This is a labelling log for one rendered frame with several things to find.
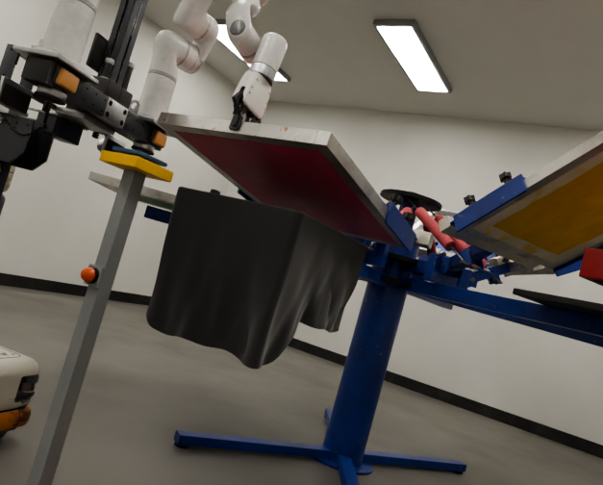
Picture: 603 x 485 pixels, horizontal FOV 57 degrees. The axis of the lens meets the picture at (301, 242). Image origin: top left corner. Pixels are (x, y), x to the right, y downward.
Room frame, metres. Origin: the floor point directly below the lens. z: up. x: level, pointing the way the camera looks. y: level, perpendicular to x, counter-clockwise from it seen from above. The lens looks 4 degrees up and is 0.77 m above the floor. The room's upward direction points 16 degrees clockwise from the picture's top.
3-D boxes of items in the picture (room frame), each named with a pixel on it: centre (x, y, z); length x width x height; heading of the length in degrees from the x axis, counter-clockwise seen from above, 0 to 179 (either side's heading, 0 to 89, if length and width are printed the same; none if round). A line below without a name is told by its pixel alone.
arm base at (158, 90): (1.81, 0.60, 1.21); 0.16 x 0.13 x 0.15; 73
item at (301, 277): (1.66, -0.09, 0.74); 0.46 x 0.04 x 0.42; 150
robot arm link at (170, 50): (1.81, 0.58, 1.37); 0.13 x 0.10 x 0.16; 140
